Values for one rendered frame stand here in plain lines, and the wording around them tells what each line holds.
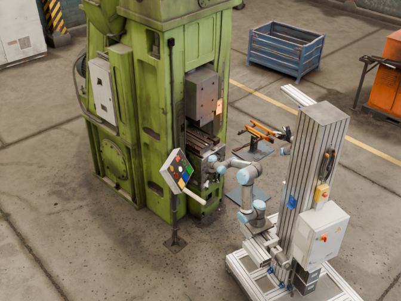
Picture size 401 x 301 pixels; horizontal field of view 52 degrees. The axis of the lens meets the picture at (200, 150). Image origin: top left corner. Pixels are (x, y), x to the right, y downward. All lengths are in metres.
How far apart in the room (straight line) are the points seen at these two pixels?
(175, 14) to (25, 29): 5.52
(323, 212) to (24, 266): 3.05
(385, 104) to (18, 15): 6.55
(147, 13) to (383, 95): 4.48
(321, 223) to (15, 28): 6.83
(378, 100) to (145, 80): 4.21
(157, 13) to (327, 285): 2.85
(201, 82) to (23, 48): 5.48
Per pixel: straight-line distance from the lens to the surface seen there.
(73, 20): 9.77
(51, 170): 5.77
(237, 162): 3.51
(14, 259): 4.83
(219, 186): 4.72
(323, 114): 2.92
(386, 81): 6.89
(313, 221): 3.24
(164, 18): 3.37
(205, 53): 3.91
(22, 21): 8.60
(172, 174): 3.66
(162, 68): 3.59
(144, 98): 4.05
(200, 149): 4.19
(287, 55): 7.64
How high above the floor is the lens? 3.52
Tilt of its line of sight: 37 degrees down
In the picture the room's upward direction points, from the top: 1 degrees clockwise
